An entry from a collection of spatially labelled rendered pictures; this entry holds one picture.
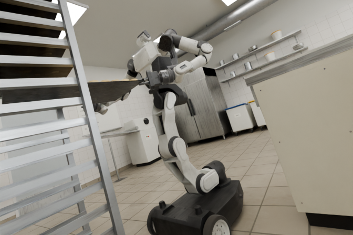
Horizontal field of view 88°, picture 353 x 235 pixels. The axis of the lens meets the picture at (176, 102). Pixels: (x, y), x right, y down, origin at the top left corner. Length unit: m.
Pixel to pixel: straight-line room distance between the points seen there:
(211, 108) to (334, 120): 4.00
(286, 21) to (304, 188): 4.75
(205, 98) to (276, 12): 2.79
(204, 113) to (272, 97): 3.99
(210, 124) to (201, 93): 0.88
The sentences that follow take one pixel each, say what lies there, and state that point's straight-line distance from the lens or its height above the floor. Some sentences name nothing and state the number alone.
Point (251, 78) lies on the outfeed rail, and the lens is 1.21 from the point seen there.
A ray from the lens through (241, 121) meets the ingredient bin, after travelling 5.00.
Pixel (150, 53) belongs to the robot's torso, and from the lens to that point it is 1.35.
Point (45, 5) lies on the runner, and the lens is 1.07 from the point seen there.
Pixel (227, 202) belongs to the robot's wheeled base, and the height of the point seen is 0.17.
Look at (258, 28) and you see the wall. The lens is 5.71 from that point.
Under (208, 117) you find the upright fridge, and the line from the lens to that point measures 5.03.
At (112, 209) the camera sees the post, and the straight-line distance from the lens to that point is 0.86.
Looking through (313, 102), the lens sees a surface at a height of 0.65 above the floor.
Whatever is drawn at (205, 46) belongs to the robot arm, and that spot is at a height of 1.18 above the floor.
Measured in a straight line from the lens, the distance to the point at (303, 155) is 1.21.
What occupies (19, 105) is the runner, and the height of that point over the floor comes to 0.97.
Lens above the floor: 0.74
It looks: 7 degrees up
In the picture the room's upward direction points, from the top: 17 degrees counter-clockwise
